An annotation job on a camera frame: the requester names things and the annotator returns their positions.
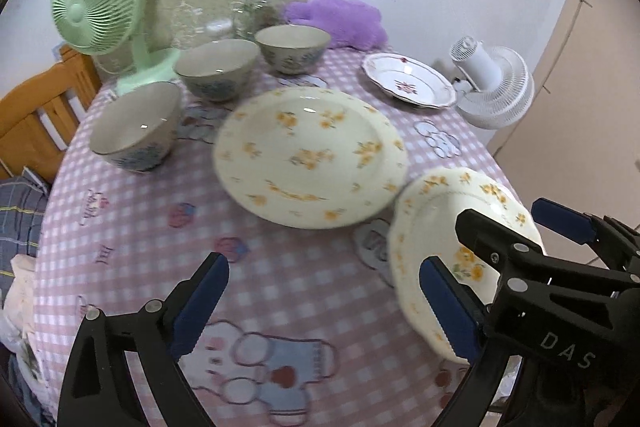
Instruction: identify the small yellow floral plate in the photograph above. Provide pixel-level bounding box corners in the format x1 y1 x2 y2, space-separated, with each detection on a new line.
387 167 542 364

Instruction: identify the large yellow floral plate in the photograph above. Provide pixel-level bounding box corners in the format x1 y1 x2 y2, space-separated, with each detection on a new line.
213 87 409 230

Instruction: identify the floral bowl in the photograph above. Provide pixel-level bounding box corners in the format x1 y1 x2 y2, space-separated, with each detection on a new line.
254 25 331 76
174 39 260 103
89 81 182 172

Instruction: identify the pile of clothes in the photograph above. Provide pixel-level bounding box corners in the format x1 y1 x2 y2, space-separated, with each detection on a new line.
1 254 48 405

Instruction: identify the pink checkered tablecloth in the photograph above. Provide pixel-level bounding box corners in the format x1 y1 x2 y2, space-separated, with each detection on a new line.
29 43 524 427

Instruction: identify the white floor fan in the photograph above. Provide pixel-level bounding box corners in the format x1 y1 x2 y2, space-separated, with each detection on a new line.
449 36 535 131

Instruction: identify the white red floral plate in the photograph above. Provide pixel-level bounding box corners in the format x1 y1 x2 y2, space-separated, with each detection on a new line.
362 52 457 109

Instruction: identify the blue plaid pillow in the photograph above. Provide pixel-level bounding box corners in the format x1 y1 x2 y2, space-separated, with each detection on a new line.
0 168 50 282

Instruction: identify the wooden bed headboard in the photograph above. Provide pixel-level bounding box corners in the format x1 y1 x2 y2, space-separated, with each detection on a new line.
0 44 101 182

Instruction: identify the purple plush cushion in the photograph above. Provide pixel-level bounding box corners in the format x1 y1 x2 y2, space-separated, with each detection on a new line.
284 0 388 51

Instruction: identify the glass jar black lid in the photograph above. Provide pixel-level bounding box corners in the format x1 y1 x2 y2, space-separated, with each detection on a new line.
232 0 284 40

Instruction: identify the cotton swab container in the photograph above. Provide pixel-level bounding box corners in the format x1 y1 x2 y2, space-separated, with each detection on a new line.
205 17 235 41

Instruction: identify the green desk fan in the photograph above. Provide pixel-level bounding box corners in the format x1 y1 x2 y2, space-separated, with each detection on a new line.
51 0 179 95

